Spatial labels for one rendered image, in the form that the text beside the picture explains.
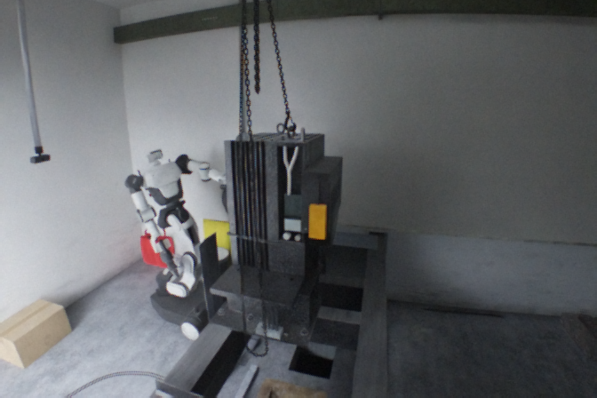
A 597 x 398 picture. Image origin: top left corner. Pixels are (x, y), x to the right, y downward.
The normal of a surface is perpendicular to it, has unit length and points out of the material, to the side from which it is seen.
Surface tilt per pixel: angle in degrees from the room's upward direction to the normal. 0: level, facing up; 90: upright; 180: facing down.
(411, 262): 90
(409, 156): 90
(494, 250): 90
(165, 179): 71
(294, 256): 90
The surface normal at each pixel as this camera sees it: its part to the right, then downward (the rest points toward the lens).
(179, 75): -0.27, 0.22
